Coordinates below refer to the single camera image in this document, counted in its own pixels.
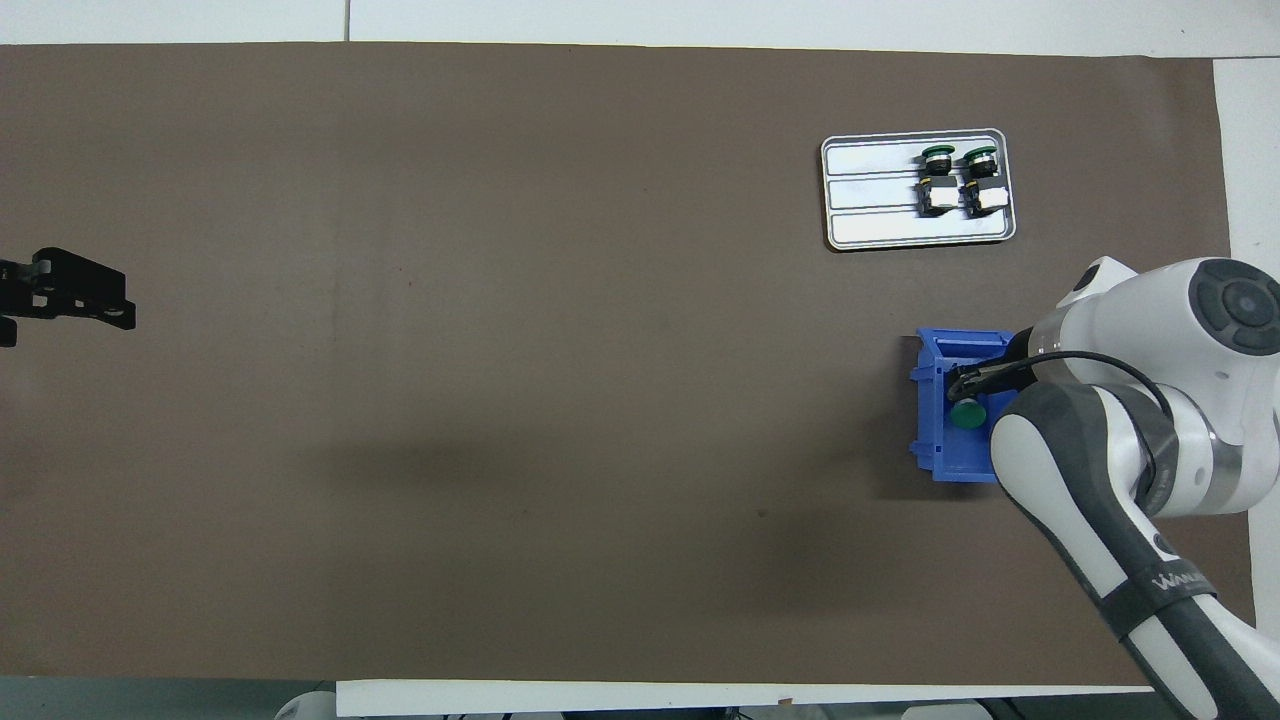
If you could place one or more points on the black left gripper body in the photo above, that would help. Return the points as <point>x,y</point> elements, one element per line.
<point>15,290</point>

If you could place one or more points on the silver metal tray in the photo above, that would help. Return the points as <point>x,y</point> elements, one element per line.
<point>870,200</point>

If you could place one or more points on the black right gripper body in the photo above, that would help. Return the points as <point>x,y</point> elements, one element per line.
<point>1018,350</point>

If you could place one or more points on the blue plastic bin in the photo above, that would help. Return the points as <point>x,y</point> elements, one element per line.
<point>940,440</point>

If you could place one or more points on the green push button switch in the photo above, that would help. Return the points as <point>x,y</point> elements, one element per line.
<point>983,180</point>
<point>937,180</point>
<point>968,414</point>

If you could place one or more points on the brown table mat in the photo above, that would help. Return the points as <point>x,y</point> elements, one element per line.
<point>600,200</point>

